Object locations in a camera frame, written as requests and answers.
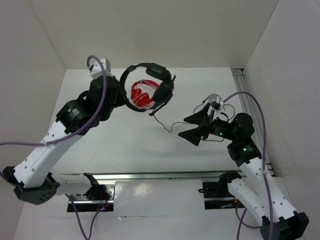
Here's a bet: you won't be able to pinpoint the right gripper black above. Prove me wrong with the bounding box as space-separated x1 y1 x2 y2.
177 101 237 145

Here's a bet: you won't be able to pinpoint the black headset with cable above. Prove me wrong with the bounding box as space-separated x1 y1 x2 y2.
118 62 236 135

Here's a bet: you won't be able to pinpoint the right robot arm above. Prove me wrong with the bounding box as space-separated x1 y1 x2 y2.
178 104 309 240

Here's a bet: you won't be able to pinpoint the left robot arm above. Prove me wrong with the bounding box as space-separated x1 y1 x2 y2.
2 75 125 205

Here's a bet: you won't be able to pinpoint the red headphones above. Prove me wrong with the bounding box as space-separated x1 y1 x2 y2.
130 79 159 108

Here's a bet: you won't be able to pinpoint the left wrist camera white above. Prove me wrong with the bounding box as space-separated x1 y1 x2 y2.
89 58 112 79

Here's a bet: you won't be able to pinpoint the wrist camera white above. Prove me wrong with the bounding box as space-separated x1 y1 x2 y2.
89 58 112 79
208 95 224 111

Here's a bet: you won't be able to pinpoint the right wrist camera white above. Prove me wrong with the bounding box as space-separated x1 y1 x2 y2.
208 95 224 111

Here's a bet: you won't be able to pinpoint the aluminium rail front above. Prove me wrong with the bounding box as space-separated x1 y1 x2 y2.
51 171 226 184

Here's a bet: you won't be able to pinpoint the aluminium rail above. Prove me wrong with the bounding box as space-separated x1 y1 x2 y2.
51 171 226 184
231 67 275 177

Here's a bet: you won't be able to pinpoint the aluminium rail right side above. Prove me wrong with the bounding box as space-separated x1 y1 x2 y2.
231 67 275 177

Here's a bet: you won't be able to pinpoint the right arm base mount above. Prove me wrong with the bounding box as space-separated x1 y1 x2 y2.
198 182 240 210

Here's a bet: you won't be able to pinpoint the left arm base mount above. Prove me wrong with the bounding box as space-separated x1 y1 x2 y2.
69 173 116 213

